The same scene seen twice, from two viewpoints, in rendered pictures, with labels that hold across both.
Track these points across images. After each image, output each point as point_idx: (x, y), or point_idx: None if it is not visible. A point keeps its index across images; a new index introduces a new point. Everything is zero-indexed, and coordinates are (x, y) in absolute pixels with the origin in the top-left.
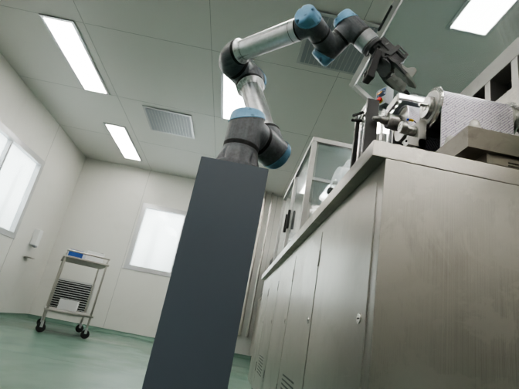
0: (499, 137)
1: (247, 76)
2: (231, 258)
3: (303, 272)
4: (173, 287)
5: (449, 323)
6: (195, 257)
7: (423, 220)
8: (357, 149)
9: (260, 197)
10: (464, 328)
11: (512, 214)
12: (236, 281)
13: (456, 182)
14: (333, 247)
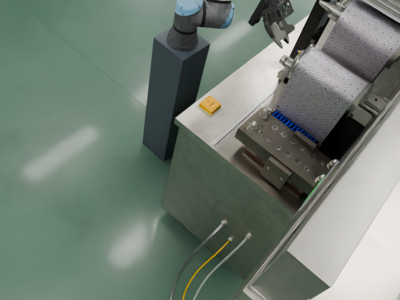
0: (253, 143)
1: None
2: (168, 93)
3: None
4: (149, 91)
5: (192, 186)
6: (155, 84)
7: (190, 156)
8: None
9: (179, 74)
10: (197, 190)
11: (225, 178)
12: (170, 103)
13: (206, 153)
14: None
